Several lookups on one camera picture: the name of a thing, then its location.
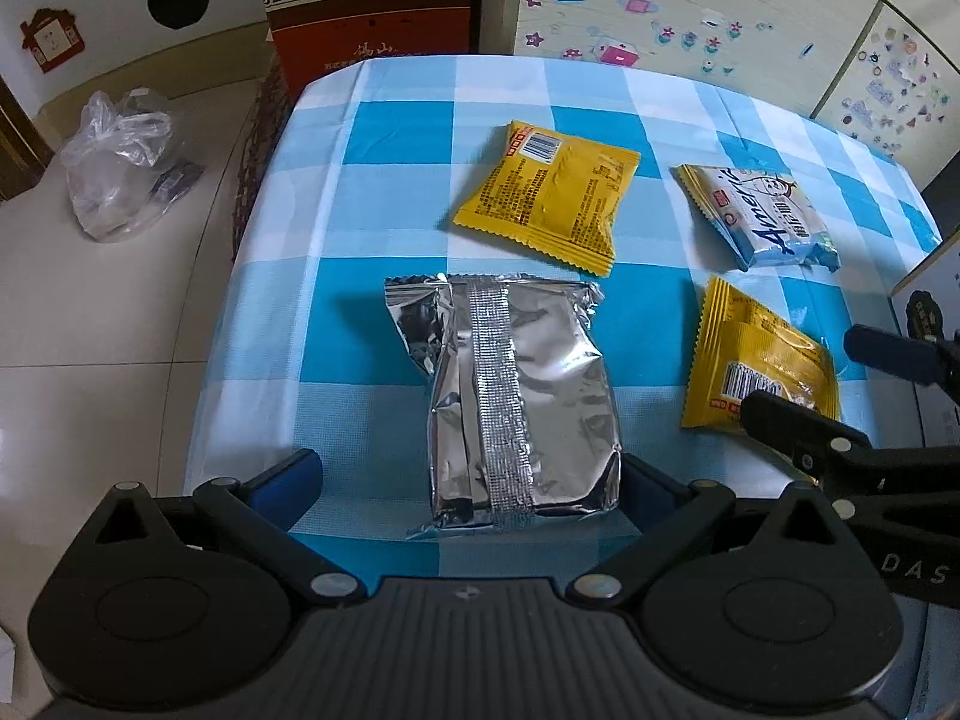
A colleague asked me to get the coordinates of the silver foil snack packet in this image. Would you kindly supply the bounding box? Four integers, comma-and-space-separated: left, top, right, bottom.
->
384, 272, 625, 541

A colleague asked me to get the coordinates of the yellow snack packet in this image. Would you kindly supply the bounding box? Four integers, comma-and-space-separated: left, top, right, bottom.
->
681, 276, 841, 434
452, 120, 643, 277

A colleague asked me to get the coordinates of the clear plastic bag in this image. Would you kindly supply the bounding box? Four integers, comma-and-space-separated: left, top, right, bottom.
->
60, 88, 205, 243

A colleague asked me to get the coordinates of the dark patterned cloth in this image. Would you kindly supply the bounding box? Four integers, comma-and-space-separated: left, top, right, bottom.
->
231, 60, 297, 260

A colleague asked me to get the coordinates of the red house socket sticker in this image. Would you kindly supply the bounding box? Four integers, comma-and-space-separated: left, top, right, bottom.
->
19, 7, 83, 74

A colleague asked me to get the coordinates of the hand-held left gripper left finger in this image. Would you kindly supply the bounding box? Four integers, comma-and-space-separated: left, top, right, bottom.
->
90, 448, 372, 605

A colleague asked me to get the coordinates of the brown and red carton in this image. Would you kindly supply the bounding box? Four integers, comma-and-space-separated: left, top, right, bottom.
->
261, 0, 481, 91

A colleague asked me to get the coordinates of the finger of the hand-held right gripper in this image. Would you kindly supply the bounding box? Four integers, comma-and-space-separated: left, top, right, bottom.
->
739, 390, 960, 500
844, 324, 960, 388

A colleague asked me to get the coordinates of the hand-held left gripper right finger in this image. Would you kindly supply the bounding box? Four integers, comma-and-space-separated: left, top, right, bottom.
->
566, 456, 877, 605

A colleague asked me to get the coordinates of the blue checked tablecloth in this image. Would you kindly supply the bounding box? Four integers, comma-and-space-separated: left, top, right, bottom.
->
184, 52, 946, 563

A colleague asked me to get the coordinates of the cream cabinet with stickers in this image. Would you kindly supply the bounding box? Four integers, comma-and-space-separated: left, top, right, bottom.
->
514, 0, 960, 162

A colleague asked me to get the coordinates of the wooden door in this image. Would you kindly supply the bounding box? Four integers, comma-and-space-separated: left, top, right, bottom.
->
0, 75, 53, 202

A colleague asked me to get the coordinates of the cardboard box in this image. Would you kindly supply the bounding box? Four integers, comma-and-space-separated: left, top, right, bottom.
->
891, 229, 960, 451

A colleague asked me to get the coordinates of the white and blue snack packet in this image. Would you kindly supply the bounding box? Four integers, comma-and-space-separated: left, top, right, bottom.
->
670, 163, 842, 272

